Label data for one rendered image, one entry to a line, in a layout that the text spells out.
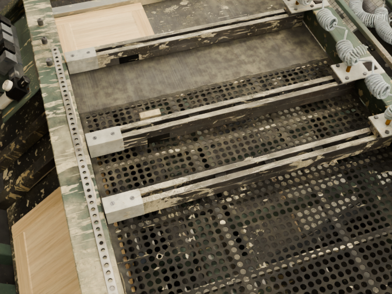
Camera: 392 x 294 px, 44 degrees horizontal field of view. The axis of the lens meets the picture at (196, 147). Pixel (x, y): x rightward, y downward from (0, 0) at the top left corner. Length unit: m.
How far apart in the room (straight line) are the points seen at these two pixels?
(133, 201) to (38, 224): 0.68
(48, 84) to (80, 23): 0.43
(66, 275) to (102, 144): 0.53
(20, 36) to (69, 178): 0.87
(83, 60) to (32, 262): 0.85
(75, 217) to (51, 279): 0.47
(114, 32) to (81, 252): 1.09
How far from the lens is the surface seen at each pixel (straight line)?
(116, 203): 1.61
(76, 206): 1.66
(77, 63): 2.10
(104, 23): 2.34
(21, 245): 2.24
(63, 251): 2.02
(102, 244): 1.57
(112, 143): 1.78
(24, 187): 2.32
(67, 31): 2.32
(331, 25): 2.15
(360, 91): 2.09
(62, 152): 1.79
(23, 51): 2.29
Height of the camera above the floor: 1.78
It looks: 19 degrees down
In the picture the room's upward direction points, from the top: 53 degrees clockwise
